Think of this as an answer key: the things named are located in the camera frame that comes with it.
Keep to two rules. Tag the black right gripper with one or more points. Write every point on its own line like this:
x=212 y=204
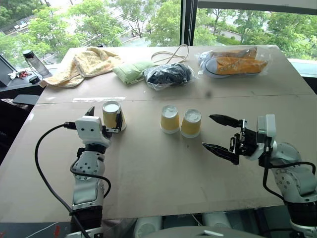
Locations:
x=246 y=142

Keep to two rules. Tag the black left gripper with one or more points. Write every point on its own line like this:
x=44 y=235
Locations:
x=109 y=130

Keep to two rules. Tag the yellow paper cup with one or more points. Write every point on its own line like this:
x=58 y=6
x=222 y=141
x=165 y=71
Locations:
x=170 y=121
x=109 y=116
x=190 y=125

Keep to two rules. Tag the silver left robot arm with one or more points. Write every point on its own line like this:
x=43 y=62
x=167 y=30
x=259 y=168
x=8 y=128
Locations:
x=85 y=168

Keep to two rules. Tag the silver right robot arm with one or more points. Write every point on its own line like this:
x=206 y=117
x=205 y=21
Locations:
x=292 y=181

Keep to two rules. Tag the crumpled white paper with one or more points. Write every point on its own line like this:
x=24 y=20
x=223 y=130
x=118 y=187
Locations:
x=12 y=76

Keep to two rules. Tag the light green folded cloth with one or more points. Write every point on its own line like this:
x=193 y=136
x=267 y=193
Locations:
x=128 y=70

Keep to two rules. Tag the pale yellow towel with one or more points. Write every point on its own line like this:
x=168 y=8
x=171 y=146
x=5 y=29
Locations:
x=84 y=64

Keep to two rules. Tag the black garment in plastic bag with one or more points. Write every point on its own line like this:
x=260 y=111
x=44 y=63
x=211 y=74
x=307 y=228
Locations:
x=168 y=74

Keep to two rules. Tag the small black round object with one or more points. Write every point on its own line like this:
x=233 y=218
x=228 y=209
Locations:
x=33 y=79

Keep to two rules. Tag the white rounded shape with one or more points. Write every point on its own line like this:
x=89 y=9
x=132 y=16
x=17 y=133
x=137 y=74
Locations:
x=148 y=226
x=216 y=219

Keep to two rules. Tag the clear water bottle black cap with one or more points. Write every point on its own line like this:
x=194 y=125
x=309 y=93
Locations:
x=37 y=64

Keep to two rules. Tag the black side table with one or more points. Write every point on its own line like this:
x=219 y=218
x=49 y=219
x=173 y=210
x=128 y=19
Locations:
x=22 y=85

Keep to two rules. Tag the clear plastic shoe bag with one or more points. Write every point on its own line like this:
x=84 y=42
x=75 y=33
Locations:
x=260 y=53

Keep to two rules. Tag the small red items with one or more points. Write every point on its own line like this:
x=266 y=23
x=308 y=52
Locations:
x=24 y=74

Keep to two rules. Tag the grey rounded robot body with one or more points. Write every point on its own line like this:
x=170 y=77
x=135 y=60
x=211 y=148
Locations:
x=188 y=233

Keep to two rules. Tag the dark flat panel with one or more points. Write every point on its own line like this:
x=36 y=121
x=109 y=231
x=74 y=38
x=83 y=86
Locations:
x=6 y=72

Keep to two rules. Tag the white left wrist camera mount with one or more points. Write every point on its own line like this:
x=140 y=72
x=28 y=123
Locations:
x=89 y=129

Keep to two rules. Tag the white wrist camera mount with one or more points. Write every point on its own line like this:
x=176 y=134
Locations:
x=268 y=126
x=89 y=129

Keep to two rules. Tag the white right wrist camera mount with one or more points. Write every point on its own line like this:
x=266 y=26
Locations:
x=268 y=126

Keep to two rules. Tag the dark window frame post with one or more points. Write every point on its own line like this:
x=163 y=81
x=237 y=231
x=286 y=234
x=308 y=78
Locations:
x=188 y=22

